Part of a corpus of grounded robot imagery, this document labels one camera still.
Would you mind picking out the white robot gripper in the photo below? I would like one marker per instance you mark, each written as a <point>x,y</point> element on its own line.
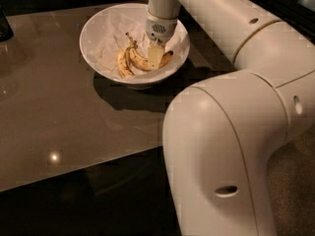
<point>159,29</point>

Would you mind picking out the spotted yellow banana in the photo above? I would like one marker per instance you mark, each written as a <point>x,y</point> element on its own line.
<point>123,63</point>
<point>140,62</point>

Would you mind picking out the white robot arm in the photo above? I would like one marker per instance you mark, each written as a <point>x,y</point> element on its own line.
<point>219,134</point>

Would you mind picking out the white ceramic bowl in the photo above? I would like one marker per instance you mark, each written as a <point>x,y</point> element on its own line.
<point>98,27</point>

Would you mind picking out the white paper towel liner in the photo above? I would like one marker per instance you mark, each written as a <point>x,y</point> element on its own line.
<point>130,52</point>

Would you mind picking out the dark object at table edge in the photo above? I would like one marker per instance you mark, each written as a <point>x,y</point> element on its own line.
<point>5,29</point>

